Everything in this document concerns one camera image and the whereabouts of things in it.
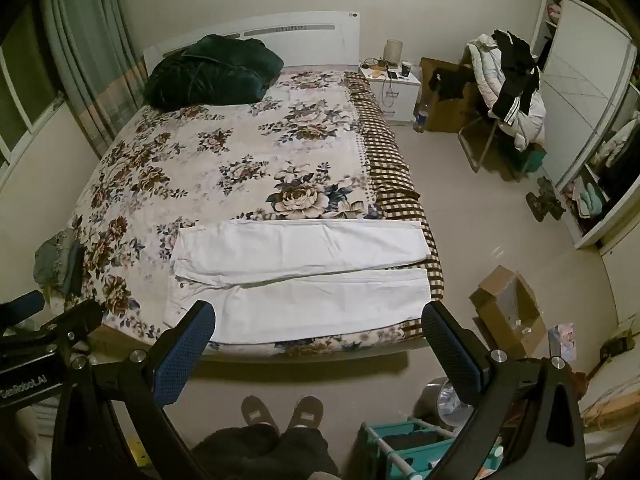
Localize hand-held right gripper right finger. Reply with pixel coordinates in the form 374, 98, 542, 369
421, 301, 588, 480

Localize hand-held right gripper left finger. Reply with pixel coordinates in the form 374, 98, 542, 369
51, 300, 217, 480

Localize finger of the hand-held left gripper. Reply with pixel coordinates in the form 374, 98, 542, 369
0, 300, 104, 361
0, 290, 45, 325

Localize white pants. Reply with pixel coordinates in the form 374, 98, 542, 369
162, 218, 430, 346

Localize metal basin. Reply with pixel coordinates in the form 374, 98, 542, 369
425, 376, 473, 426

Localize folded grey green clothes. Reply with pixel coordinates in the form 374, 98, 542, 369
32, 229, 86, 293

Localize open cardboard box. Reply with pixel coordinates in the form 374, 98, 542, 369
469, 265, 548, 358

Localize grey slipper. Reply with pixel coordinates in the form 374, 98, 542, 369
287, 395, 325, 429
241, 395, 281, 432

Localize teal storage rack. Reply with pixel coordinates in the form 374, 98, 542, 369
360, 417, 481, 480

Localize pink printed package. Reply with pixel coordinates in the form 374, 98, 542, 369
547, 322, 576, 363

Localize person's legs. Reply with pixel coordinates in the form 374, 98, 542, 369
192, 422, 331, 480

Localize dark shoes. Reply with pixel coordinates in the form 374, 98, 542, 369
525, 177, 566, 221

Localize bed with floral cover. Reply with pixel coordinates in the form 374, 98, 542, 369
45, 70, 446, 358

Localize brown checkered bed sheet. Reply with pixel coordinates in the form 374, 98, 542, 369
345, 72, 446, 346

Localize metal folding chair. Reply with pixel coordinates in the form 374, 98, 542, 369
457, 42, 546, 173

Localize white framed window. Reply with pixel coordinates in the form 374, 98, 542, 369
0, 25, 66, 166

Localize large brown cardboard box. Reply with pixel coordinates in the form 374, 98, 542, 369
419, 56, 496, 133

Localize white nightstand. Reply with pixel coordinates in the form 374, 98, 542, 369
359, 60, 422, 123

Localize grey green curtain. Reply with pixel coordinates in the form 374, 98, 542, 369
40, 0, 146, 156

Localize black garment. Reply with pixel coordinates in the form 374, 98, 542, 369
431, 66, 476, 101

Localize dark green duvet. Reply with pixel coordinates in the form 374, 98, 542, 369
143, 34, 285, 110

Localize white puffer jacket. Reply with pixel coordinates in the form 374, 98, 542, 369
467, 34, 546, 152

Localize black striped track clothes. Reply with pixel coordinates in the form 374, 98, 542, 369
490, 29, 541, 126

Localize white wardrobe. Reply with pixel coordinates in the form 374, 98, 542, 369
530, 0, 640, 251

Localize white bed headboard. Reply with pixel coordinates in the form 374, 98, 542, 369
142, 11, 362, 73

